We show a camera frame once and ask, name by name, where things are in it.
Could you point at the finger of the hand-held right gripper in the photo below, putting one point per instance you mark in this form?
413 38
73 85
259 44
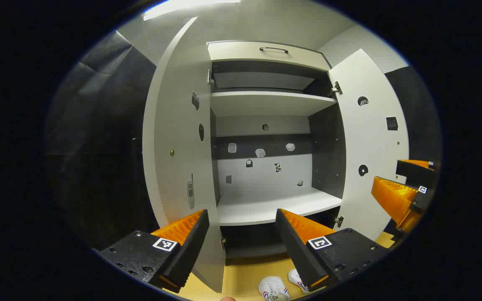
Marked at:
393 198
414 169

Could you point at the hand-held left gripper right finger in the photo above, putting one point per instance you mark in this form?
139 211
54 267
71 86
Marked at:
297 251

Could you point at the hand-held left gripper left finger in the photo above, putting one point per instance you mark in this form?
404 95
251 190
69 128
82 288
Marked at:
191 246

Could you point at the white shoe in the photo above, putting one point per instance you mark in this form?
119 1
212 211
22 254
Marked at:
297 279
273 288

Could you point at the white cabinet door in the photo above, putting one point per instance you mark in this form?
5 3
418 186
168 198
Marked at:
370 138
174 125

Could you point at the white shoe cabinet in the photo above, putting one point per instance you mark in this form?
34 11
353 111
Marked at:
266 205

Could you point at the metal door hinge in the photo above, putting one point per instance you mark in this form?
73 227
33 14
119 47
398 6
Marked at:
336 88
210 78
339 221

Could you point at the white cabinet shelf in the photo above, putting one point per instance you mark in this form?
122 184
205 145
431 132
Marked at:
266 103

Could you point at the white cabinet drawer front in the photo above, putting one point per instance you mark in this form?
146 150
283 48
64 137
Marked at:
241 52

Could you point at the black backdrop cloth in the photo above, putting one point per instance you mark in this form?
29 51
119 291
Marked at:
419 117
94 146

